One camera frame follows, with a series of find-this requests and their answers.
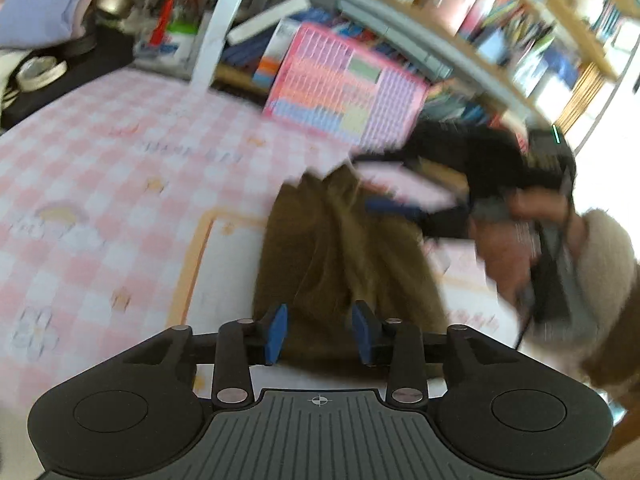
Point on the person's right hand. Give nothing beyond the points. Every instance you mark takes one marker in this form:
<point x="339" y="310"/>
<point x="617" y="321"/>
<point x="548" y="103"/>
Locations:
<point x="505" y="255"/>

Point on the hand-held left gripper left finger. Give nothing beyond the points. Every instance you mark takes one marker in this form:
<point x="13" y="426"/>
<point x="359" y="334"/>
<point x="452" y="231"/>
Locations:
<point x="276" y="335"/>

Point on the purple cloth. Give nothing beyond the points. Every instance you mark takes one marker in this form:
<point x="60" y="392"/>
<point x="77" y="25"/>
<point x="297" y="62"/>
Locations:
<point x="45" y="0"/>

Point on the orange white box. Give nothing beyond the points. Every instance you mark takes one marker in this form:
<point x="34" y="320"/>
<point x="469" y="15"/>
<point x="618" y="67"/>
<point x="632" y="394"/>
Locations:
<point x="275" y="55"/>

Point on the red figure pen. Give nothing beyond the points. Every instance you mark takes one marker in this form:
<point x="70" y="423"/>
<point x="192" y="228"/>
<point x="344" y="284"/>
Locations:
<point x="164" y="17"/>

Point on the white pen jar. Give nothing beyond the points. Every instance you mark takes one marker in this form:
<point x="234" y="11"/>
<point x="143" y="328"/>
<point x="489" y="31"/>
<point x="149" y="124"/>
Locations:
<point x="182" y="42"/>

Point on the white tape roll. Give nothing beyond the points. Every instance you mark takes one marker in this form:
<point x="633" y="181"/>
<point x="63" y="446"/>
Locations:
<point x="40" y="72"/>

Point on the person's right forearm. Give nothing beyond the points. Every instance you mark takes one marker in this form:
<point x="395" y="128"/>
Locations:
<point x="610" y="260"/>

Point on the pink keyboard learning toy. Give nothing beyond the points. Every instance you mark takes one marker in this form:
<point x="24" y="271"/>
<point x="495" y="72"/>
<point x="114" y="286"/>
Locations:
<point x="340" y="85"/>

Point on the white wooden bookshelf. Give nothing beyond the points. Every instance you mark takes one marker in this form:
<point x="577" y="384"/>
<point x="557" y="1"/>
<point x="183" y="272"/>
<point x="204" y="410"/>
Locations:
<point x="220" y="25"/>

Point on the brown pants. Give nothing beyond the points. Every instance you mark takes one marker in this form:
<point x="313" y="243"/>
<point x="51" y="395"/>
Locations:
<point x="330" y="260"/>

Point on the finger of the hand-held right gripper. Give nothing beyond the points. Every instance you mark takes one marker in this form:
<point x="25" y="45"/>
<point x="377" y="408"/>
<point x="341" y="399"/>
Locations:
<point x="440" y="175"/>
<point x="395" y="206"/>

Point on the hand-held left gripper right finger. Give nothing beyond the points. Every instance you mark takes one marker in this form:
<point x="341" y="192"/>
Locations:
<point x="362" y="335"/>

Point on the pink checkered table mat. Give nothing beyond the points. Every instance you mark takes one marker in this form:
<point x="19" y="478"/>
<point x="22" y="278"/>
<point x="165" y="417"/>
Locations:
<point x="100" y="185"/>

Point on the white leaning book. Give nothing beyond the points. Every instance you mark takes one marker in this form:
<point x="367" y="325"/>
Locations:
<point x="267" y="17"/>

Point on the black flat box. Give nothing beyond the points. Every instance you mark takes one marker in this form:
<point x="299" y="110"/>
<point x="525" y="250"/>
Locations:
<point x="90" y="65"/>

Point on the brass bowl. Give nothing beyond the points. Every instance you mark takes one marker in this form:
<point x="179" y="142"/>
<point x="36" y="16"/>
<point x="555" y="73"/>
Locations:
<point x="114" y="2"/>

